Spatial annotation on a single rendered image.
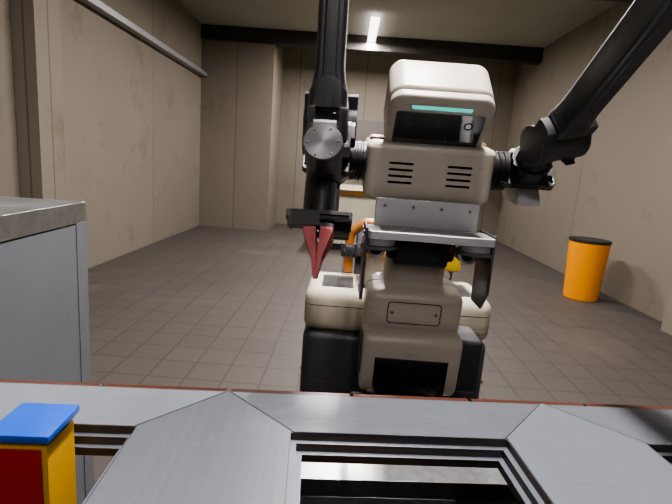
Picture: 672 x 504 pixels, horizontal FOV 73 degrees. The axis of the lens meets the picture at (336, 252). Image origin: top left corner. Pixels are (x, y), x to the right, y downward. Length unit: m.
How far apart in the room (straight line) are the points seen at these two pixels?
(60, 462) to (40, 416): 0.05
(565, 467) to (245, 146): 7.47
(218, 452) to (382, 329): 0.59
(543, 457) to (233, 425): 0.37
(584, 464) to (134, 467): 0.49
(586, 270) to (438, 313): 4.14
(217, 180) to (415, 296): 7.06
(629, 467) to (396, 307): 0.56
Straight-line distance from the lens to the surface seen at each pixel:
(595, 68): 0.86
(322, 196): 0.71
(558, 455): 0.64
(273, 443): 0.56
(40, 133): 4.12
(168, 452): 0.56
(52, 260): 0.98
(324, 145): 0.67
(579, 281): 5.18
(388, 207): 0.97
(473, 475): 0.85
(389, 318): 1.05
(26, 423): 0.57
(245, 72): 7.97
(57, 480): 0.59
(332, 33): 0.79
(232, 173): 7.89
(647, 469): 0.67
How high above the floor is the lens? 1.16
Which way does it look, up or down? 11 degrees down
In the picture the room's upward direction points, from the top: 4 degrees clockwise
